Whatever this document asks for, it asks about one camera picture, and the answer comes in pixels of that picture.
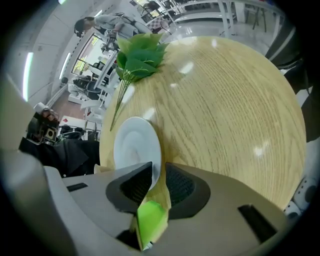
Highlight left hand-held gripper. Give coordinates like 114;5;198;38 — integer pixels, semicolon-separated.
26;102;60;146

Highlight white round robot heads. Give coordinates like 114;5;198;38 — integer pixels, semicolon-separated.
284;201;303;219

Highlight white rectangular table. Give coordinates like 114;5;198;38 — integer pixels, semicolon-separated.
172;0;237;39

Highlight ceiling light tube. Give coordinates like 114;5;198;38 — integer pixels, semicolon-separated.
59;51;72;81
22;51;35;103

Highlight person's black shirt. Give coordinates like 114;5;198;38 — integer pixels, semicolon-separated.
18;138;101;179

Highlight person's left hand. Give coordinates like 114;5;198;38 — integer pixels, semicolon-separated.
41;109;60;123

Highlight checkered cloth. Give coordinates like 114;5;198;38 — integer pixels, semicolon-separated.
145;16;174;35

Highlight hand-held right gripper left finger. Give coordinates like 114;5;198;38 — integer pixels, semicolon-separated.
62;161;153;251

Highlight white desk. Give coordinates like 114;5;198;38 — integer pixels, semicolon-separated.
82;58;120;121

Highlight black office chair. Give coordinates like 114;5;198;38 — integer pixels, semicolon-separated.
72;76;101;95

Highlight green cup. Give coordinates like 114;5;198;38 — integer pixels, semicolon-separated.
135;200;169;252

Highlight large window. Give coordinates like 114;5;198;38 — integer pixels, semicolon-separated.
71;34;102;76

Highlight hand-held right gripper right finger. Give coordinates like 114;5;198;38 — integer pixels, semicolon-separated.
151;162;288;256

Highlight green leaf sprig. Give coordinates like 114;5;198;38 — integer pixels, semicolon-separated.
109;32;171;132

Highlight white saucer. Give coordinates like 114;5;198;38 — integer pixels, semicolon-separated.
113;116;163;192

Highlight white capsule backpack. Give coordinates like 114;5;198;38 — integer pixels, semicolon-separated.
292;177;319;209

